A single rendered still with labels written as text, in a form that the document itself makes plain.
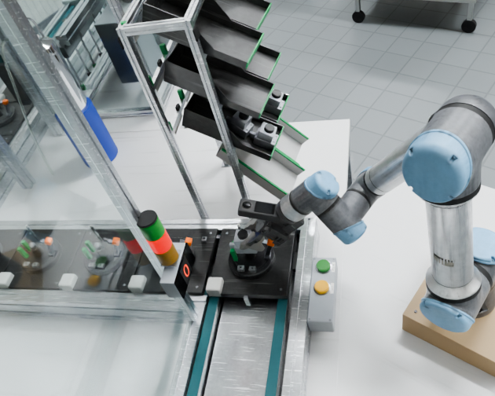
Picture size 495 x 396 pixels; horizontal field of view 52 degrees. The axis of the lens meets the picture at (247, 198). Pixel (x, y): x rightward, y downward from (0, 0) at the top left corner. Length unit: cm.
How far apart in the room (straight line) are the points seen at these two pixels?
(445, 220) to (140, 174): 138
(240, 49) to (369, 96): 230
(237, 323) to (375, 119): 216
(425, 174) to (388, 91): 267
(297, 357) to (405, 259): 48
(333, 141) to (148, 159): 77
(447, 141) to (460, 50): 304
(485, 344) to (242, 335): 63
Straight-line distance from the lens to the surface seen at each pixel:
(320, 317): 142
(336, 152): 194
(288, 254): 153
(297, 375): 136
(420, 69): 377
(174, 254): 122
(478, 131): 97
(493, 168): 309
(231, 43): 134
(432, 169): 92
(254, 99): 142
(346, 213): 125
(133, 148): 225
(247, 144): 150
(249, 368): 144
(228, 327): 151
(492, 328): 146
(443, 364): 148
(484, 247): 130
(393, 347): 149
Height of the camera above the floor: 221
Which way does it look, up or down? 47 degrees down
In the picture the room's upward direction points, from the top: 18 degrees counter-clockwise
